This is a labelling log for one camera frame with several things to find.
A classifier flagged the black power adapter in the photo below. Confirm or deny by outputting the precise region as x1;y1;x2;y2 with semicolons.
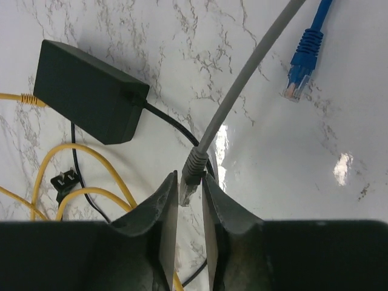
33;39;150;145

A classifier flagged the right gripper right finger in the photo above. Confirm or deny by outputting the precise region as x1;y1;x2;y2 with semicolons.
202;174;264;290

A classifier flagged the blue ethernet cable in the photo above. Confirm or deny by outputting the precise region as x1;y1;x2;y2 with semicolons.
283;0;334;105

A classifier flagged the black power cord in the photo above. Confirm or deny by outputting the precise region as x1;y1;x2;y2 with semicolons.
50;101;219;287

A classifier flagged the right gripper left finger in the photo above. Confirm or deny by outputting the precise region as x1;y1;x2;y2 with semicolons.
110;171;178;290

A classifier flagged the yellow ethernet cable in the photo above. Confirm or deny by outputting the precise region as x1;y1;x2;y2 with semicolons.
0;186;184;291
0;93;48;109
30;143;140;222

